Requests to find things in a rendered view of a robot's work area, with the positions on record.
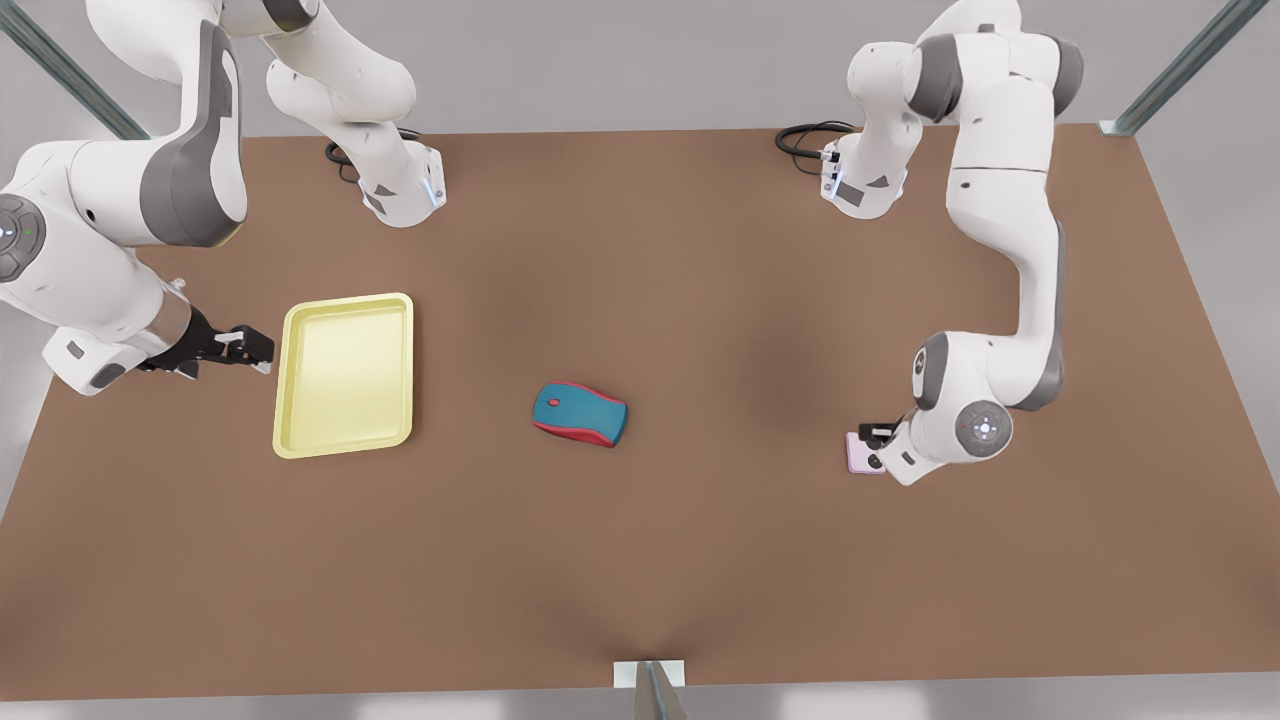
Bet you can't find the pink smartphone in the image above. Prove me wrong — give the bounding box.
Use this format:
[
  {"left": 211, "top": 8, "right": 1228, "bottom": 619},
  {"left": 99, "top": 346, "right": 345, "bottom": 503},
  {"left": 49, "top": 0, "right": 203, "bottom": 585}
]
[{"left": 846, "top": 431, "right": 888, "bottom": 475}]

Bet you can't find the teal and red computer mouse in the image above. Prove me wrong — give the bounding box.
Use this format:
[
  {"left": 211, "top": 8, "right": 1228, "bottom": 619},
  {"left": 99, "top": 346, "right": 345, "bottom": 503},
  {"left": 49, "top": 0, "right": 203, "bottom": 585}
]
[{"left": 532, "top": 382, "right": 629, "bottom": 449}]

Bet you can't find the black cable loop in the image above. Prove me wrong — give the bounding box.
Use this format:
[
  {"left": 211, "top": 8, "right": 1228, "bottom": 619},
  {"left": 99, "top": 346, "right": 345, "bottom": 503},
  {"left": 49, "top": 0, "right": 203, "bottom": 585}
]
[
  {"left": 775, "top": 121, "right": 857, "bottom": 177},
  {"left": 325, "top": 126, "right": 423, "bottom": 185}
]

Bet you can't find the silver frame post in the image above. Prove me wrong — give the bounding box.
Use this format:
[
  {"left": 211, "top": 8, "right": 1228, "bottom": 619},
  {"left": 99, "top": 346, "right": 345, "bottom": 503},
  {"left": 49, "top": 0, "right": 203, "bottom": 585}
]
[
  {"left": 0, "top": 0, "right": 150, "bottom": 142},
  {"left": 1098, "top": 0, "right": 1270, "bottom": 137},
  {"left": 612, "top": 660, "right": 688, "bottom": 720}
]

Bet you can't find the yellow rectangular tray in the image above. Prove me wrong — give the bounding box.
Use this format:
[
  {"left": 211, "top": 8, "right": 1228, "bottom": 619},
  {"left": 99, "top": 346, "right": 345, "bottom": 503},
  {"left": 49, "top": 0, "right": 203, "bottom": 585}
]
[{"left": 272, "top": 292, "right": 415, "bottom": 461}]

